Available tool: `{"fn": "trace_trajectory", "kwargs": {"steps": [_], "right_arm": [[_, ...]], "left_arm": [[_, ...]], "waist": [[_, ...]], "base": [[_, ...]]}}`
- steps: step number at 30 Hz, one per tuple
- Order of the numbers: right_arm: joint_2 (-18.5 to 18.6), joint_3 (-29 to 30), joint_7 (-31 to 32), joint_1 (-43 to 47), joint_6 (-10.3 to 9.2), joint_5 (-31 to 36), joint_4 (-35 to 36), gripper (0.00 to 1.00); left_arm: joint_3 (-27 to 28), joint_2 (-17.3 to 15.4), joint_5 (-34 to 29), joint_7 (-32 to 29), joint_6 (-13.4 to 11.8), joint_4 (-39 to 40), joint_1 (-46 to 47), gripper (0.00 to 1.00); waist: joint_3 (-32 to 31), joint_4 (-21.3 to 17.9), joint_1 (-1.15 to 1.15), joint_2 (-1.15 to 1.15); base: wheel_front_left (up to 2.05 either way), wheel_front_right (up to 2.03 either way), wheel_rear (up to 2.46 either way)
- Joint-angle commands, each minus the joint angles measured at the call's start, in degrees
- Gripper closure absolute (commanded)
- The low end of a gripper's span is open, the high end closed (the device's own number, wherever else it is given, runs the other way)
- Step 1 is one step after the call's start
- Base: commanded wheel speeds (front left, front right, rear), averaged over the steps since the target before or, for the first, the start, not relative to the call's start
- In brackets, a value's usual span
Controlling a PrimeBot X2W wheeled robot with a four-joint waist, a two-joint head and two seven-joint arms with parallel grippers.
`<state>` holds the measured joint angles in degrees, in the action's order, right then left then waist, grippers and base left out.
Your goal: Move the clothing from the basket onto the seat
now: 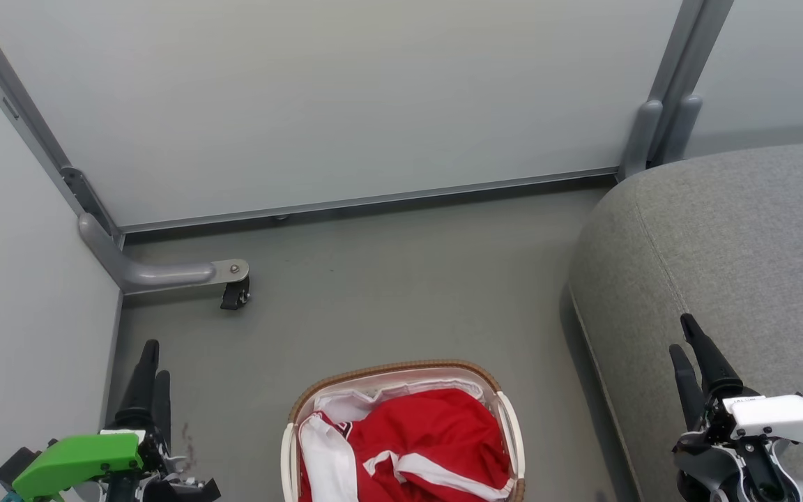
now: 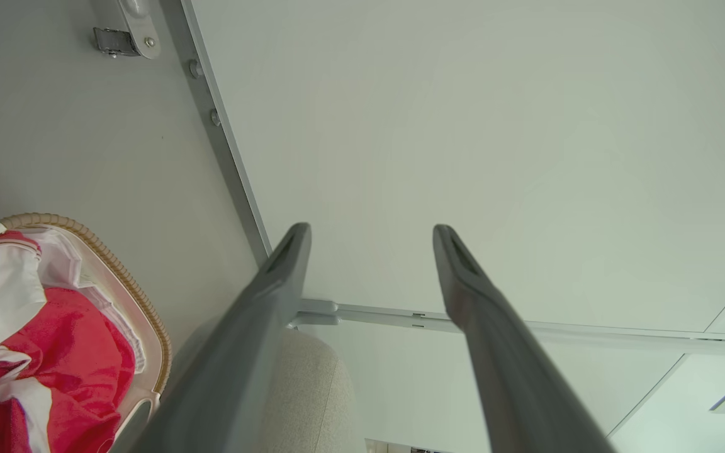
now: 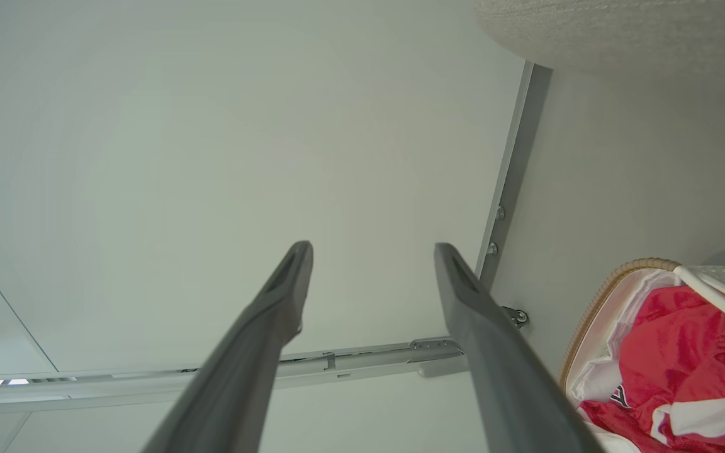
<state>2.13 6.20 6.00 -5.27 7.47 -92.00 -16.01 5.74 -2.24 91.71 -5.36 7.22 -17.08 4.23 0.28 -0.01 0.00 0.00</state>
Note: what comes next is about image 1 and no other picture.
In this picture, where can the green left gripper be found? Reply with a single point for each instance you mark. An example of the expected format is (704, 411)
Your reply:
(74, 460)

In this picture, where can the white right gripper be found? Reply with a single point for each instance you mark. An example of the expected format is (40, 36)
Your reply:
(785, 417)

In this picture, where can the red and white jersey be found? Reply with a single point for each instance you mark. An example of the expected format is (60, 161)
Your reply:
(436, 432)

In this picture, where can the grey fabric sofa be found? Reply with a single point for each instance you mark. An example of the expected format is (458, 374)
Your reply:
(736, 251)

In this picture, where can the grey partition foot with caster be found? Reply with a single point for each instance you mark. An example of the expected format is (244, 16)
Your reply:
(150, 273)

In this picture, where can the black caster wheel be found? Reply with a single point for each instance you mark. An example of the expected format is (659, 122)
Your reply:
(235, 296)

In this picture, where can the white laundry basket brown rim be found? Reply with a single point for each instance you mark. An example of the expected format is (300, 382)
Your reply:
(513, 432)

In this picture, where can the white basket liner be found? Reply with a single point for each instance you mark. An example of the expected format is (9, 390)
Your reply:
(401, 385)

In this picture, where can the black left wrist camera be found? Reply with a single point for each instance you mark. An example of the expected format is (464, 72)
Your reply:
(14, 466)

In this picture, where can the grey partition bottom rail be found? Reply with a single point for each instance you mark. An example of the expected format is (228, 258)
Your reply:
(373, 201)

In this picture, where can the grey partition corner post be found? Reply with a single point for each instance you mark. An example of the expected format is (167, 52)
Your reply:
(25, 118)

